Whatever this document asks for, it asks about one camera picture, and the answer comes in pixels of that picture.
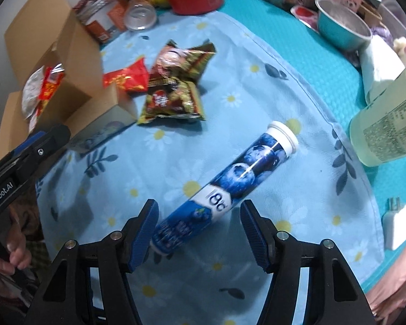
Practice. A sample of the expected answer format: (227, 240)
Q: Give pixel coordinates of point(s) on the person's left hand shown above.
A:
(20, 254)

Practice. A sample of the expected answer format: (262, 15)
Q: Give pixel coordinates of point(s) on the red yellow print snack packet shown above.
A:
(49, 88)

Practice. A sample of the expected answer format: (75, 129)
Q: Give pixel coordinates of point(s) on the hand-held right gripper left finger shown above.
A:
(142, 240)

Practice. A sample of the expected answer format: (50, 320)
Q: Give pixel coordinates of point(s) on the white charger plug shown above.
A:
(399, 226)

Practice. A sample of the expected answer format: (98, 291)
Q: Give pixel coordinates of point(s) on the teal quilted mat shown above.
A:
(324, 74)

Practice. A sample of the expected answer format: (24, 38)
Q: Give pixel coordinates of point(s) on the brown cardboard box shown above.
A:
(81, 57)

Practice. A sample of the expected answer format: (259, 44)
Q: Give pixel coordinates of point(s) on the blue tablet tube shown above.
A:
(236, 176)

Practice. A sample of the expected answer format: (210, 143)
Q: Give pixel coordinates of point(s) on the clear plastic cup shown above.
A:
(98, 6)

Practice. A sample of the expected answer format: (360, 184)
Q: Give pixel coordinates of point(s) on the red jelly cup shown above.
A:
(304, 13)

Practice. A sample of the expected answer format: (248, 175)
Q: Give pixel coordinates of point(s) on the orange box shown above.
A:
(105, 27)

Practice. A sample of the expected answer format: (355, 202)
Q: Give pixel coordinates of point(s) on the white grey snack packet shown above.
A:
(32, 89)

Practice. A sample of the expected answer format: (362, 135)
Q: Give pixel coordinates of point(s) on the kraft and white soap box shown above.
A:
(98, 132)

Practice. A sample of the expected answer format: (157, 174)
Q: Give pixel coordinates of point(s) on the pink blanket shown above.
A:
(396, 287)

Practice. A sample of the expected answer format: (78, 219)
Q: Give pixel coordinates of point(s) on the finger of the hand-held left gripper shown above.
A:
(33, 144)

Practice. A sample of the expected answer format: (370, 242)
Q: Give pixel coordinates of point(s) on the pale green liquid bottle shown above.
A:
(385, 132)

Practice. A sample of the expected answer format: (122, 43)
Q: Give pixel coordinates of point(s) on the teal steel bowl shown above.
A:
(338, 37)

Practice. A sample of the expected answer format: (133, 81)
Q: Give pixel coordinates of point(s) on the white tissue pack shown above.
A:
(380, 67)

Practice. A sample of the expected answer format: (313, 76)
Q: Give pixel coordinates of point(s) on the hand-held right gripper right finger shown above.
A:
(255, 237)

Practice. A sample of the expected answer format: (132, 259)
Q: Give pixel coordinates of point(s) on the small red snack packet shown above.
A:
(128, 76)

